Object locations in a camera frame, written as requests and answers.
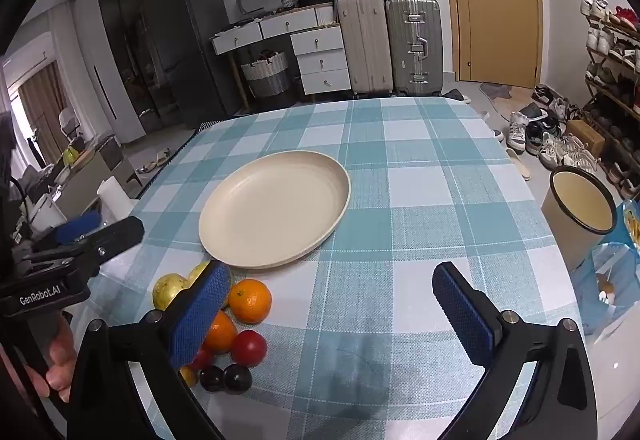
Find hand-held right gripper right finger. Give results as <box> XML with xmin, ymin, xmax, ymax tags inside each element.
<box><xmin>432</xmin><ymin>261</ymin><xmax>598</xmax><ymax>440</ymax></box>

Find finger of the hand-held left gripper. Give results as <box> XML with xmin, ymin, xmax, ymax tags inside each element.
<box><xmin>30</xmin><ymin>216</ymin><xmax>146</xmax><ymax>281</ymax></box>
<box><xmin>20</xmin><ymin>212</ymin><xmax>104</xmax><ymax>253</ymax></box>

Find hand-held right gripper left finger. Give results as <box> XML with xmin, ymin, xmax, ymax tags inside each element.
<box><xmin>67</xmin><ymin>260</ymin><xmax>232</xmax><ymax>440</ymax></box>

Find orange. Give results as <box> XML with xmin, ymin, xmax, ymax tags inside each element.
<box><xmin>228</xmin><ymin>279</ymin><xmax>273</xmax><ymax>325</ymax></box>
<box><xmin>202</xmin><ymin>310</ymin><xmax>239</xmax><ymax>355</ymax></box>

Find large green guava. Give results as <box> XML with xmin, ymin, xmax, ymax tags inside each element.
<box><xmin>152</xmin><ymin>273</ymin><xmax>190</xmax><ymax>311</ymax></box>

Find small green guava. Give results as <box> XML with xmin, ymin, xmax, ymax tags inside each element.
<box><xmin>186</xmin><ymin>261</ymin><xmax>213</xmax><ymax>291</ymax></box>

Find red tomato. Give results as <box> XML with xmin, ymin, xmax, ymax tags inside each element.
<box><xmin>230</xmin><ymin>330</ymin><xmax>268</xmax><ymax>368</ymax></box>
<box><xmin>189</xmin><ymin>347</ymin><xmax>216</xmax><ymax>372</ymax></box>

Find dark plum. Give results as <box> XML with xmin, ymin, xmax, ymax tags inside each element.
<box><xmin>199</xmin><ymin>365</ymin><xmax>226</xmax><ymax>393</ymax></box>
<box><xmin>222</xmin><ymin>363</ymin><xmax>253</xmax><ymax>395</ymax></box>

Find cream round plate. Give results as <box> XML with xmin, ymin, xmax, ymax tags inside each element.
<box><xmin>198</xmin><ymin>151</ymin><xmax>352</xmax><ymax>270</ymax></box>

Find person's left hand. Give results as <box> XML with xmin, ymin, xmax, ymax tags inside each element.
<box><xmin>25</xmin><ymin>315</ymin><xmax>78</xmax><ymax>403</ymax></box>

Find grey low cabinet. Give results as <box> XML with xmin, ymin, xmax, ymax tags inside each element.
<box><xmin>55</xmin><ymin>135</ymin><xmax>143</xmax><ymax>208</ymax></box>

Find teal checked tablecloth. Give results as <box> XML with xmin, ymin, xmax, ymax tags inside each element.
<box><xmin>97</xmin><ymin>97</ymin><xmax>586</xmax><ymax>440</ymax></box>

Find brown curtain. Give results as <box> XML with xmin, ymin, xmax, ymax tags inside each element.
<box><xmin>17</xmin><ymin>70</ymin><xmax>68</xmax><ymax>161</ymax></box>

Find cream trash bin black rim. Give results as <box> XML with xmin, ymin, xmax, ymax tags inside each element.
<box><xmin>541</xmin><ymin>166</ymin><xmax>618</xmax><ymax>271</ymax></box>

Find blue plastic bag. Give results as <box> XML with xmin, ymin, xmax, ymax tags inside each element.
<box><xmin>570</xmin><ymin>200</ymin><xmax>640</xmax><ymax>346</ymax></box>

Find beige insole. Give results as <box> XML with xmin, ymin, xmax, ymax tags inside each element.
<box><xmin>506</xmin><ymin>149</ymin><xmax>533</xmax><ymax>181</ymax></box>

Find white air conditioner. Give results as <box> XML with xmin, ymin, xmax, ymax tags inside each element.
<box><xmin>2</xmin><ymin>32</ymin><xmax>56</xmax><ymax>70</ymax></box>

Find pile of loose sneakers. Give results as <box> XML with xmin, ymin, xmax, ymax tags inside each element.
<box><xmin>492</xmin><ymin>84</ymin><xmax>601</xmax><ymax>181</ymax></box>

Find dark grey refrigerator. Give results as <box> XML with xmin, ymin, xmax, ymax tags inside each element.
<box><xmin>142</xmin><ymin>0</ymin><xmax>241</xmax><ymax>121</ymax></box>

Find woven laundry basket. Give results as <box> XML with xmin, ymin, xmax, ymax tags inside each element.
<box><xmin>241</xmin><ymin>50</ymin><xmax>292</xmax><ymax>98</ymax></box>

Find brown cardboard box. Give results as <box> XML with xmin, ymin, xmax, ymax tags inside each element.
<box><xmin>565</xmin><ymin>120</ymin><xmax>606</xmax><ymax>158</ymax></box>

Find white drawer dresser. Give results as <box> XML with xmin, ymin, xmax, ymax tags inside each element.
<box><xmin>210</xmin><ymin>4</ymin><xmax>352</xmax><ymax>113</ymax></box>

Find wooden shoe rack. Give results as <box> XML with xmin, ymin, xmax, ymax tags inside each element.
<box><xmin>582</xmin><ymin>14</ymin><xmax>640</xmax><ymax>201</ymax></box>

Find silver suitcase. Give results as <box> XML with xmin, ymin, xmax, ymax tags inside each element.
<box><xmin>385</xmin><ymin>0</ymin><xmax>444</xmax><ymax>96</ymax></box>

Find beige suitcase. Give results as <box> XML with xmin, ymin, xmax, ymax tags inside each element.
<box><xmin>336</xmin><ymin>0</ymin><xmax>393</xmax><ymax>96</ymax></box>

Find yellow wooden door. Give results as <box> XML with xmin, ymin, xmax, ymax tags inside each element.
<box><xmin>435</xmin><ymin>0</ymin><xmax>543</xmax><ymax>89</ymax></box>

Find rows of racked shoes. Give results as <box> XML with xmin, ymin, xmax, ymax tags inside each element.
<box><xmin>580</xmin><ymin>0</ymin><xmax>640</xmax><ymax>201</ymax></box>

